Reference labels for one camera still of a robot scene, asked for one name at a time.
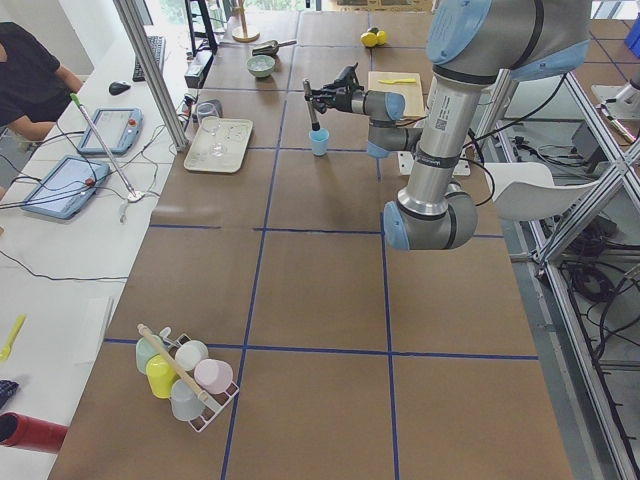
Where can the wooden mug tree stand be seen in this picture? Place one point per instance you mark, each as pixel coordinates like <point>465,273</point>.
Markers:
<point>243,33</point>

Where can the white plastic chair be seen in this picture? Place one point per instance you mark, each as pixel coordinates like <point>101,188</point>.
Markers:
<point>526,191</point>

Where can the pink cup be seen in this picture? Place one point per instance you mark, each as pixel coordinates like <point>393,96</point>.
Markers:
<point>215,376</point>

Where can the steel muddler black tip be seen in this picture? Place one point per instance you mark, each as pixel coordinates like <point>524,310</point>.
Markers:
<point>315,125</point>

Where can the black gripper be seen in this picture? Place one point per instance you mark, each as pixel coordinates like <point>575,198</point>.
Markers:
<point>341,100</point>

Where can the white wire cup rack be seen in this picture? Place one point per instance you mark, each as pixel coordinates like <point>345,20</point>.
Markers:
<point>215,404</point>

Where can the steel ice scoop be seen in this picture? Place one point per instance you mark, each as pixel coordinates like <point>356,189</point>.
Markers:
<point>271,47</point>

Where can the green bowl of ice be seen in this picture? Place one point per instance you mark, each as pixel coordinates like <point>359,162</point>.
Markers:
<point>260,66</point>

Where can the grey translucent cup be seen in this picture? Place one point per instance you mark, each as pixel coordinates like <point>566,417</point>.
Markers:
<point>185,405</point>

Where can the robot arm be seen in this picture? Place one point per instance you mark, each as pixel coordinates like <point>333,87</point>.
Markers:
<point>385,137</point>
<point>469,43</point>

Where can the yellow plastic knife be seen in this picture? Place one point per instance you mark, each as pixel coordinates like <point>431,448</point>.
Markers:
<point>396,81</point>

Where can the cream bear serving tray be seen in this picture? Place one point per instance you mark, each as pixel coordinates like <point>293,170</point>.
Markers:
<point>234,134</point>

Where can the blue teach pendant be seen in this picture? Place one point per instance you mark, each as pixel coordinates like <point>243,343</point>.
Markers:
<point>67,187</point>
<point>119,129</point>

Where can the aluminium frame post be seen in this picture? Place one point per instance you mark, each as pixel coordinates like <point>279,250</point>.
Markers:
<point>133,26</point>

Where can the yellow lemon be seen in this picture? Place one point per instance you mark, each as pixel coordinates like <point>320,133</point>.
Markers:
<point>381,37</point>
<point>369,39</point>

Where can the mint green cup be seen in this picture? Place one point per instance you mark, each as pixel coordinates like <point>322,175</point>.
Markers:
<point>144,352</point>

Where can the black computer mouse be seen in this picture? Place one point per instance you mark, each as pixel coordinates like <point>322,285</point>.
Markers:
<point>118,87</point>

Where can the person in black shirt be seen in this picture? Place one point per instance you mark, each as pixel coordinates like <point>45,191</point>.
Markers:
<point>35,87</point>

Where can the red bottle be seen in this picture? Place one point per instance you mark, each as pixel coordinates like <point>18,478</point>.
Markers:
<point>29,433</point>

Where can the clear wine glass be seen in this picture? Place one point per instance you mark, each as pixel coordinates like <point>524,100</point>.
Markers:
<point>209,121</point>

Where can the black box with label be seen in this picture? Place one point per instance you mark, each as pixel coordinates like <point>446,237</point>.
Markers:
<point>198,68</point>

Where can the white cup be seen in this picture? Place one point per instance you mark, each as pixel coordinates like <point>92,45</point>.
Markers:
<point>190,354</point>

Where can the yellow cup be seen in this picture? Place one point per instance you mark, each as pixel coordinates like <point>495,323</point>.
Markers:
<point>161,376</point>

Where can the telescopic metal pointer rod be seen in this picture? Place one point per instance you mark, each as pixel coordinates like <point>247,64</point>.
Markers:
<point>133,194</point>

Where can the yellow plastic spatula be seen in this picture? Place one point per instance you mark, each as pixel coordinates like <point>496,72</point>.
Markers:
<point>6,349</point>

